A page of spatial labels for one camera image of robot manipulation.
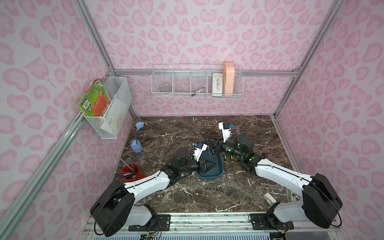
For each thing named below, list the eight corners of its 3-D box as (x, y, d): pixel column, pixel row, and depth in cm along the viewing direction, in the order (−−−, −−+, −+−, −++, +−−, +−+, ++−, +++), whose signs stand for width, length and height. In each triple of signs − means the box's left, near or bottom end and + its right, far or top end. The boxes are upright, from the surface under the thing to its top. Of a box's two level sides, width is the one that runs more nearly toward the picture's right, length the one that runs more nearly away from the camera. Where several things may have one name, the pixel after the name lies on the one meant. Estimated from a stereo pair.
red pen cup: (127, 184, 88) (119, 176, 79) (131, 171, 93) (124, 163, 84) (142, 184, 88) (136, 176, 79) (145, 171, 93) (140, 163, 84)
